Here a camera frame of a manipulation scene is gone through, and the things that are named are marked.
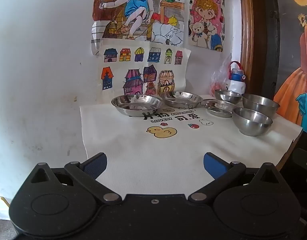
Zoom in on teddy bear wall drawing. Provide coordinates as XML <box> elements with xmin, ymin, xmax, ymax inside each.
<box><xmin>188</xmin><ymin>0</ymin><xmax>225</xmax><ymax>53</ymax></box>

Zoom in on small steel plate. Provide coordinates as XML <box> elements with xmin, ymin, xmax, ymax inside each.
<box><xmin>200</xmin><ymin>99</ymin><xmax>238</xmax><ymax>118</ymax></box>

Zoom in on cream printed duck cloth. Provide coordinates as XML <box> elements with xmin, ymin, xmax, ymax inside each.
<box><xmin>80</xmin><ymin>94</ymin><xmax>304</xmax><ymax>188</ymax></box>

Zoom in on small steel bowl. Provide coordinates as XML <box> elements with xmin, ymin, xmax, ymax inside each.
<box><xmin>214</xmin><ymin>89</ymin><xmax>242</xmax><ymax>105</ymax></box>

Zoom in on clear plastic bag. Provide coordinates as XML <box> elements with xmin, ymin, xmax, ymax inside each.
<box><xmin>209</xmin><ymin>54</ymin><xmax>233</xmax><ymax>97</ymax></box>

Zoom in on orange dress wall painting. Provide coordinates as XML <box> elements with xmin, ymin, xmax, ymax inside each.
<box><xmin>272</xmin><ymin>0</ymin><xmax>307</xmax><ymax>133</ymax></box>

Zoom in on white blue water bottle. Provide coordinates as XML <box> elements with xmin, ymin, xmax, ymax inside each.
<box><xmin>227</xmin><ymin>61</ymin><xmax>247</xmax><ymax>94</ymax></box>

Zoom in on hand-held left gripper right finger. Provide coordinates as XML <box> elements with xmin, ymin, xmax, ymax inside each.
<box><xmin>188</xmin><ymin>152</ymin><xmax>279</xmax><ymax>204</ymax></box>

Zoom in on brown wooden frame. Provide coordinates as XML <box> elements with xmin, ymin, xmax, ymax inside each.
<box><xmin>237</xmin><ymin>0</ymin><xmax>259</xmax><ymax>93</ymax></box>

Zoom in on wide steel plate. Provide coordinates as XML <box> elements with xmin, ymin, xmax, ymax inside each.
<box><xmin>111</xmin><ymin>94</ymin><xmax>164</xmax><ymax>117</ymax></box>

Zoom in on fan boy wall drawing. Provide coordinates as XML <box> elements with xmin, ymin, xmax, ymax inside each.
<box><xmin>91</xmin><ymin>0</ymin><xmax>187</xmax><ymax>56</ymax></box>

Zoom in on coloured houses wall drawing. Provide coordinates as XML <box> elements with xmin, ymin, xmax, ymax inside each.
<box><xmin>94</xmin><ymin>40</ymin><xmax>192</xmax><ymax>104</ymax></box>

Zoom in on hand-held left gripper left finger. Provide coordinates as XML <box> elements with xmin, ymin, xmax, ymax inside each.
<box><xmin>30</xmin><ymin>152</ymin><xmax>123</xmax><ymax>205</ymax></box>

